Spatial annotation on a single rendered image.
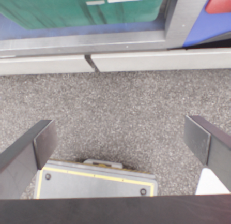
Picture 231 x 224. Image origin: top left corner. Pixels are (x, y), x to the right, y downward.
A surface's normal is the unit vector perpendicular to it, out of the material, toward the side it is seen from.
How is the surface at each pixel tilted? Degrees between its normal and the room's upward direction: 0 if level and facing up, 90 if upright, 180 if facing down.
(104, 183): 0
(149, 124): 0
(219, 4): 90
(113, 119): 0
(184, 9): 90
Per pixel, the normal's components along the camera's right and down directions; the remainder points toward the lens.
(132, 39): -0.13, -0.11
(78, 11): 0.00, 1.00
